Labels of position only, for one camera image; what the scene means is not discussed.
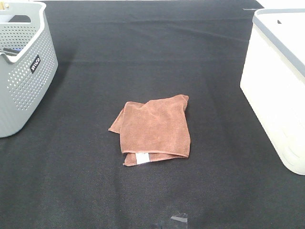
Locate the grey perforated plastic basket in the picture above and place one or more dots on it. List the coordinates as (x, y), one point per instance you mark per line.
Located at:
(28, 63)

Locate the brown microfiber towel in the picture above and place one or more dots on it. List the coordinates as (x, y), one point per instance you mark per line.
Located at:
(154, 131)

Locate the white plastic storage box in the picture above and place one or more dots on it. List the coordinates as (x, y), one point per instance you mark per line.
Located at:
(273, 81)

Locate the black tablecloth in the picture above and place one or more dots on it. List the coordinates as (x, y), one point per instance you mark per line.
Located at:
(64, 169)

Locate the clear tape strip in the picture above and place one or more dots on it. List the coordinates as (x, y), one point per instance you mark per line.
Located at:
(181, 217)

